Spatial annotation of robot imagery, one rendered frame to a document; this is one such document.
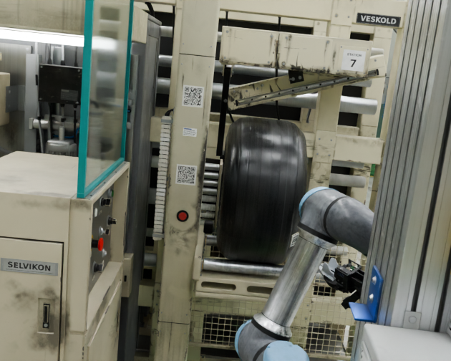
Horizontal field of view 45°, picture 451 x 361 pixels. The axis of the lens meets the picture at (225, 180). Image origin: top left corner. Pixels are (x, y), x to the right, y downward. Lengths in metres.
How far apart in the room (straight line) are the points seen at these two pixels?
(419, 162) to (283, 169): 1.00
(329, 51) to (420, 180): 1.41
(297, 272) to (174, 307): 0.83
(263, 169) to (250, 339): 0.61
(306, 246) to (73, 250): 0.61
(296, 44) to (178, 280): 1.04
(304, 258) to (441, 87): 0.71
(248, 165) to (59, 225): 0.70
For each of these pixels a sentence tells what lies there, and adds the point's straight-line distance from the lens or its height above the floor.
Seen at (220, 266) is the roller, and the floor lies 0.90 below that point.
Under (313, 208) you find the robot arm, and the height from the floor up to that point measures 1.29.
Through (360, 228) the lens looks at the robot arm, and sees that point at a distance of 1.38.
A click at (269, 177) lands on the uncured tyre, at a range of 1.86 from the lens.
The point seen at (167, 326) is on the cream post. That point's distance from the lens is 2.24.
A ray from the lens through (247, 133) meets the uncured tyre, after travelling 1.94.
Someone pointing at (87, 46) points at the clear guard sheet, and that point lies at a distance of 1.38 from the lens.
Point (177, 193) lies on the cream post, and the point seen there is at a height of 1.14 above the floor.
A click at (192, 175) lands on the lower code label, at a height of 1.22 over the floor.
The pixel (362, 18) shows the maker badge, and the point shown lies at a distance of 2.64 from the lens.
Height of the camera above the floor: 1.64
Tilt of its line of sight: 12 degrees down
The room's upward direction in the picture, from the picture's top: 6 degrees clockwise
